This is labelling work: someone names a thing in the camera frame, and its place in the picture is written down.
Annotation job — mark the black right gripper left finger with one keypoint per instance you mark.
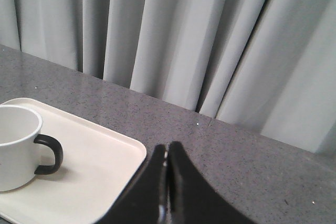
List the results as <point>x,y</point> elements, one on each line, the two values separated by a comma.
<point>145,201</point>

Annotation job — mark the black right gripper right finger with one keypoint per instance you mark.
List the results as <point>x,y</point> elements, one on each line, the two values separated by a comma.
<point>192,198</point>

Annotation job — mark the white smiley mug black handle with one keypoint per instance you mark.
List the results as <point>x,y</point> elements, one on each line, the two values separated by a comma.
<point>20,153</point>

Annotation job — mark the cream rectangular plastic tray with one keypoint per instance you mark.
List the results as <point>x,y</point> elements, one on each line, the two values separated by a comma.
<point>98,164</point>

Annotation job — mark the grey pleated curtain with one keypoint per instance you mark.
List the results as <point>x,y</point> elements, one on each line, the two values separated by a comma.
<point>266,65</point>

